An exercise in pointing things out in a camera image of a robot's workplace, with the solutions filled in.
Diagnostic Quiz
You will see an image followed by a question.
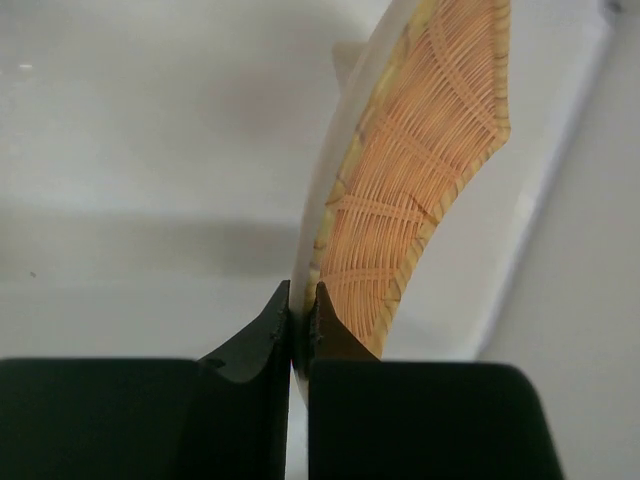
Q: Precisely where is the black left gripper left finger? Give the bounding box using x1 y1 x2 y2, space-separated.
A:
1 282 291 479

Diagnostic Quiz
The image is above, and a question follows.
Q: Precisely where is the translucent white plastic bin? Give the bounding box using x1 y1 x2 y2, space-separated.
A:
1 1 617 359

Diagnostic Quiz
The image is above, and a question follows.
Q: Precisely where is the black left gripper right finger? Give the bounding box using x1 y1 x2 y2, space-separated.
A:
308 284 564 479

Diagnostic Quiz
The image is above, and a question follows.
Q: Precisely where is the woven bamboo triangular tray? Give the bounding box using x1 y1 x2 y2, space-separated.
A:
288 1 511 393

